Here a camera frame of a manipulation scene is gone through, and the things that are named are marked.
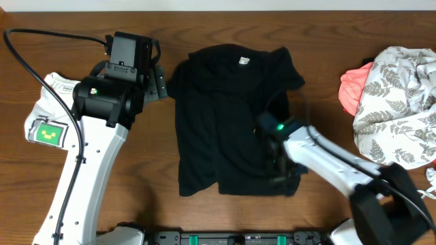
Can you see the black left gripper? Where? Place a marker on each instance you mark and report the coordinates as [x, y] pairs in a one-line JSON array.
[[156, 85]]

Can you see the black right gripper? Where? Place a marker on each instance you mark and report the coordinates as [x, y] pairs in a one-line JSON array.
[[276, 177]]

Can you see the black t-shirt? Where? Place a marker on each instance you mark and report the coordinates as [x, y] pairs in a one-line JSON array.
[[219, 93]]

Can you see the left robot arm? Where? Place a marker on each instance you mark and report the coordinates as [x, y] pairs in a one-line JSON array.
[[90, 119]]

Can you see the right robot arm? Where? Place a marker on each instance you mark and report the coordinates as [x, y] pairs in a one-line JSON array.
[[385, 204]]

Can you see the folded white pixel-print t-shirt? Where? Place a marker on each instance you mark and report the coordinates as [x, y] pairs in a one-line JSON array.
[[48, 123]]

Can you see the coral pink garment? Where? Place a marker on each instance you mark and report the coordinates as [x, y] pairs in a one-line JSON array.
[[351, 88]]

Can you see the white fern-print garment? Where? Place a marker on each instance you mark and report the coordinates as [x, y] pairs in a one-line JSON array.
[[395, 119]]

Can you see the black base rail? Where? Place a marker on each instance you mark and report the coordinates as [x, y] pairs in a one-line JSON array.
[[184, 238]]

